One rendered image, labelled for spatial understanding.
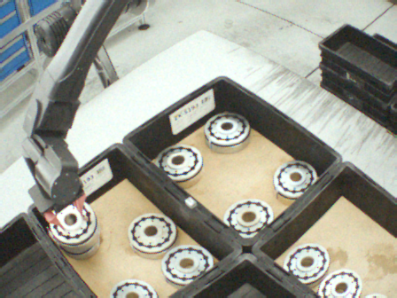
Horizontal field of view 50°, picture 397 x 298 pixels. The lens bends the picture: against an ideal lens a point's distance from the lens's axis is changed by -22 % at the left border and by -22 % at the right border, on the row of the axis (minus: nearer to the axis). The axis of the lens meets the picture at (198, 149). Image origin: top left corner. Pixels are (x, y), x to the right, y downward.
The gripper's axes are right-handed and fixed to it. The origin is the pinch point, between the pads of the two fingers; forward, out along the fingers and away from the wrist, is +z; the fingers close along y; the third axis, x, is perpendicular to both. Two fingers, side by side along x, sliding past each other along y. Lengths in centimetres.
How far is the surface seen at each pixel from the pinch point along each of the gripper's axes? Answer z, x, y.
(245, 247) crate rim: 10.9, -20.0, 22.9
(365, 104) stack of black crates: 65, 15, 124
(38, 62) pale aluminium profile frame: 82, 187, 45
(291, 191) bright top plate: 17.6, -13.5, 41.6
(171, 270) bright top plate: 16.9, -11.4, 11.2
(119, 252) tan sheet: 20.2, 1.4, 6.3
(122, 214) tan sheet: 20.5, 9.4, 13.5
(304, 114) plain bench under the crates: 35, 11, 74
